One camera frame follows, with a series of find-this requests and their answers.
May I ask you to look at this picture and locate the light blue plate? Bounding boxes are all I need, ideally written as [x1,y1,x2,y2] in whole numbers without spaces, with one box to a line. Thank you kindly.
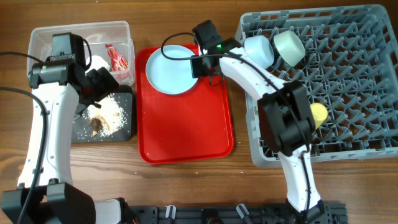
[146,49,198,95]

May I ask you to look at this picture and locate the red snack wrapper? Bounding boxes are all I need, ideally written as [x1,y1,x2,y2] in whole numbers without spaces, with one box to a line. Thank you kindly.
[105,44,130,81]

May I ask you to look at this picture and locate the light blue bowl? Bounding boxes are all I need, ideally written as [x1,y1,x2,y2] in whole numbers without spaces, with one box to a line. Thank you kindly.
[243,35,274,68]

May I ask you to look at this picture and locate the green bowl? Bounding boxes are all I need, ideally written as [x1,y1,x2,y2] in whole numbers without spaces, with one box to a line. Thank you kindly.
[274,30,305,67]

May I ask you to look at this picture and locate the yellow cup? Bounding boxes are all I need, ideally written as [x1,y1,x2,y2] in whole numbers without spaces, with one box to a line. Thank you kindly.
[310,103,328,129]

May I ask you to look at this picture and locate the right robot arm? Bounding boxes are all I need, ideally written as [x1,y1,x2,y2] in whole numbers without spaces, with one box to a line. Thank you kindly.
[190,20,321,215]

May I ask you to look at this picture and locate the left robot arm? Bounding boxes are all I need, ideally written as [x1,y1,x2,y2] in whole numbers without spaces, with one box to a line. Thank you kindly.
[1,32,140,223]

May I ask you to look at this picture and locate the grey dishwasher rack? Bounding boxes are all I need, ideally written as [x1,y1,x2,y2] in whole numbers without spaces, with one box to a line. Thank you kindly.
[235,4,397,162]

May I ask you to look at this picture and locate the crumpled white tissue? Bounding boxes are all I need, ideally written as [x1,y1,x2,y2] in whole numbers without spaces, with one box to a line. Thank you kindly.
[86,55,111,73]

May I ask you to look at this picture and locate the rice and food scraps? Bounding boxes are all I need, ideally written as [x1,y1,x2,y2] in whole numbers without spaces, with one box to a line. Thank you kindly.
[82,94,127,138]

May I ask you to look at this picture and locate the black tray bin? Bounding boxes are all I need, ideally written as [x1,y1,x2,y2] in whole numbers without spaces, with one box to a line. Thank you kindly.
[72,85,136,143]

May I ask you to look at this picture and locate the clear plastic bin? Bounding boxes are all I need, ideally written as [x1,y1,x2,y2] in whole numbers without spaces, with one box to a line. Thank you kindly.
[28,21,135,86]

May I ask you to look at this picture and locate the red plastic tray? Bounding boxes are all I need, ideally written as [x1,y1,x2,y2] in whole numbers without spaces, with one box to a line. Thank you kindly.
[135,47,234,165]

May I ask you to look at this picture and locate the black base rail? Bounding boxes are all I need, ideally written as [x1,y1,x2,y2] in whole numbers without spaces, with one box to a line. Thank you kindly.
[130,202,349,224]

